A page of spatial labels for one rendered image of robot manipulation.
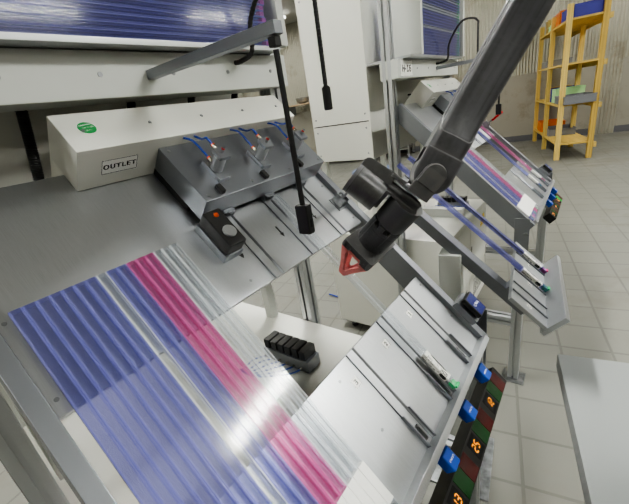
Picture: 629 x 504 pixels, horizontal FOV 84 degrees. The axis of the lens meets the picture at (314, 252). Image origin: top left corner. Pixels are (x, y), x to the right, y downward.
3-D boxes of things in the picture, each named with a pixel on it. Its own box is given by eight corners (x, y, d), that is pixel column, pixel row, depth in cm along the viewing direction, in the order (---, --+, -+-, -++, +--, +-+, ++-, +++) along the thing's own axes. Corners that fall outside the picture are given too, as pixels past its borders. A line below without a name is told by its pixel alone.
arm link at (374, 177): (453, 172, 51) (441, 172, 59) (390, 123, 51) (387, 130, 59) (398, 236, 54) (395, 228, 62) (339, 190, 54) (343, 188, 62)
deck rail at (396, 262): (467, 346, 83) (488, 335, 79) (465, 351, 81) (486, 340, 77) (270, 146, 95) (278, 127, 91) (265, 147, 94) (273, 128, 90)
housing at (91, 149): (273, 160, 94) (295, 115, 84) (77, 217, 59) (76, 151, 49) (254, 140, 95) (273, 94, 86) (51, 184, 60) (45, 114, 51)
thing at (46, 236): (351, 234, 88) (362, 221, 84) (60, 430, 41) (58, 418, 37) (265, 146, 94) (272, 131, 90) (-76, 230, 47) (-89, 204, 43)
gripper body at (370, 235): (339, 244, 61) (362, 217, 56) (366, 225, 69) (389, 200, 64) (365, 272, 60) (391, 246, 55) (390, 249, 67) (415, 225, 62)
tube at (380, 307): (454, 385, 65) (458, 383, 65) (452, 390, 64) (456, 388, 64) (275, 196, 74) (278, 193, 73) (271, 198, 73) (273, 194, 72)
